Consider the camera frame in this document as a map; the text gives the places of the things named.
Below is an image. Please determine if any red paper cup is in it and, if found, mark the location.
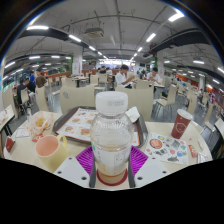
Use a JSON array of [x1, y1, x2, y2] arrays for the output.
[[170, 108, 194, 140]]

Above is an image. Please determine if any small red sauce packet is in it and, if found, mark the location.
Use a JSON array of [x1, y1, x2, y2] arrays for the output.
[[188, 144, 199, 159], [32, 133, 44, 143]]

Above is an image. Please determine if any yellow mug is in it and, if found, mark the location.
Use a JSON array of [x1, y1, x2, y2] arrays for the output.
[[35, 134, 69, 174]]

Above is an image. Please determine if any printed paper tray liner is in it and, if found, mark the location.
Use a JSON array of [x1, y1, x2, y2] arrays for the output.
[[55, 108, 141, 147]]

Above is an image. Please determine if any group of ceiling lights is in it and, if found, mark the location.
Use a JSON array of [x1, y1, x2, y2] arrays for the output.
[[1, 11, 224, 86]]

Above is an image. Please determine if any small red carton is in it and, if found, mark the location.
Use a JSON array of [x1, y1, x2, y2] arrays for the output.
[[4, 135, 17, 154]]

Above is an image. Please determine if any clear plastic wrapper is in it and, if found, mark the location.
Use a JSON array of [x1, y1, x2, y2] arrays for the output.
[[196, 151, 211, 164]]

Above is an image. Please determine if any clear bottle with white cap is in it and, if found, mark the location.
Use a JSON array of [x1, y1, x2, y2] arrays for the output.
[[90, 90, 135, 185]]

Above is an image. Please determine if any person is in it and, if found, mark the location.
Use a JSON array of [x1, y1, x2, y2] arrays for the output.
[[114, 64, 136, 89], [35, 69, 48, 88], [16, 78, 29, 104], [28, 70, 37, 93], [146, 67, 163, 84]]

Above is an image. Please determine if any dark food tray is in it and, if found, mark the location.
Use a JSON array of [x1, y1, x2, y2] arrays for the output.
[[52, 106, 149, 149]]

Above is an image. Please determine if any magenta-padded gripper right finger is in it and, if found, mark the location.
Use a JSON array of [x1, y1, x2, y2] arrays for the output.
[[127, 145, 172, 189]]

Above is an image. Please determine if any white paper napkin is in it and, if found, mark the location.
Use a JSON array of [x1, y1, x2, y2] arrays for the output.
[[125, 106, 141, 124]]

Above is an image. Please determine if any white cafeteria table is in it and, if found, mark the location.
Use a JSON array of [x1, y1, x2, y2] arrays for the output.
[[214, 117, 224, 141], [0, 104, 16, 133]]

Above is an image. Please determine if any colourful printed flyer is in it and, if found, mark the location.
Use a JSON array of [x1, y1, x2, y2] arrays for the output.
[[145, 132, 190, 165]]

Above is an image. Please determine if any ceiling air conditioner unit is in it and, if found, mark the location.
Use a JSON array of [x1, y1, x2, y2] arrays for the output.
[[84, 27, 105, 39]]

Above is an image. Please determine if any group of beige cafeteria chairs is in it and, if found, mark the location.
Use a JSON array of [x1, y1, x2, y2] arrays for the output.
[[1, 73, 224, 133]]

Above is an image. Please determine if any white paper receipt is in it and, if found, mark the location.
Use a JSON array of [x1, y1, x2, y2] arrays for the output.
[[14, 127, 31, 139]]

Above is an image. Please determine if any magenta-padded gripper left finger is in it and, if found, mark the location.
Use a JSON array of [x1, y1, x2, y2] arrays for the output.
[[53, 145, 98, 189]]

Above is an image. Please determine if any beige cafeteria chair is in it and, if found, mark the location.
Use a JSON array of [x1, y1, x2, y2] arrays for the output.
[[59, 85, 96, 115], [114, 86, 155, 122]]

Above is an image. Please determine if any clear plastic food bag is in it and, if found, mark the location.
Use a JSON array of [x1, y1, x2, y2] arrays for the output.
[[25, 110, 55, 138]]

